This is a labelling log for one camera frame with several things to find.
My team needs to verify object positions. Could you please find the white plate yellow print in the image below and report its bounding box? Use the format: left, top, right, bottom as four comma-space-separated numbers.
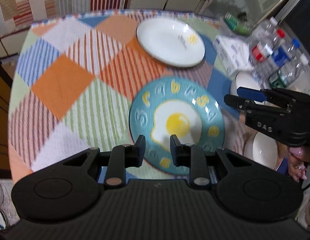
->
136, 18, 205, 68

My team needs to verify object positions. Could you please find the striped patchwork counter cloth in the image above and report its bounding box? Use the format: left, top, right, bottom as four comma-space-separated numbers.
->
0, 0, 131, 29

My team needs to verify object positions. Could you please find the person's right hand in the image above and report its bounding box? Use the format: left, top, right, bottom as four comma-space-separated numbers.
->
288, 144, 310, 183

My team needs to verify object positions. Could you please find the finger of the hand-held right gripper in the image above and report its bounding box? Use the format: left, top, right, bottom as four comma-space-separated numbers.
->
224, 94, 251, 111
237, 87, 281, 102

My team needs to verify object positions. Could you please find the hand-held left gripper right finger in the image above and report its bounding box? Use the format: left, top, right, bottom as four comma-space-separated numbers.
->
169, 134, 248, 190

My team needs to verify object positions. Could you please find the red cap water bottle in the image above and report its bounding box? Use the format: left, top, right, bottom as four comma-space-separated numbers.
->
250, 29, 286, 67

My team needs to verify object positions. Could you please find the white bowl black rim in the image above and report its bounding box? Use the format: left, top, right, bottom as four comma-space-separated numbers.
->
229, 70, 264, 97
244, 131, 280, 171

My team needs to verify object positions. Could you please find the clear cap water bottle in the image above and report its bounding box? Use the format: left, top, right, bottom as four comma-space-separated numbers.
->
253, 17, 279, 43

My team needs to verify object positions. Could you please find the blue cap water bottle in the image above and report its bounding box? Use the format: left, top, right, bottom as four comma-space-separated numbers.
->
271, 39, 301, 71

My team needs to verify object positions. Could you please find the blue fried egg plate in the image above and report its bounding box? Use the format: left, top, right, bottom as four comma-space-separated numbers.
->
129, 76, 225, 176

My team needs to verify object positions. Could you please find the black cable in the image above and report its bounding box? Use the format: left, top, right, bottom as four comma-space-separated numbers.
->
299, 176, 310, 191

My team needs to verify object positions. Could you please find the checked colourful tablecloth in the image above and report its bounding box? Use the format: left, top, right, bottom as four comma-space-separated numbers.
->
7, 9, 279, 181

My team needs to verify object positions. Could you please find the brown wooden cabinet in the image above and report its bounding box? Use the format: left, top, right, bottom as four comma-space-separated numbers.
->
0, 57, 13, 176

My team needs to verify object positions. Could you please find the green packet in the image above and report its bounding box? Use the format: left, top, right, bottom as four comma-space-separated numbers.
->
224, 12, 251, 35

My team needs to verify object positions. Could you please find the white tissue packet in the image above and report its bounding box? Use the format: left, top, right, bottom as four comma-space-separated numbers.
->
212, 35, 254, 75

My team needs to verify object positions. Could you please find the green label water bottle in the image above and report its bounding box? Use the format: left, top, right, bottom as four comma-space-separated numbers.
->
267, 55, 310, 88

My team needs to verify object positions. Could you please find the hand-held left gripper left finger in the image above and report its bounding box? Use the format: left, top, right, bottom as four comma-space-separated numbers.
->
62, 135, 146, 189

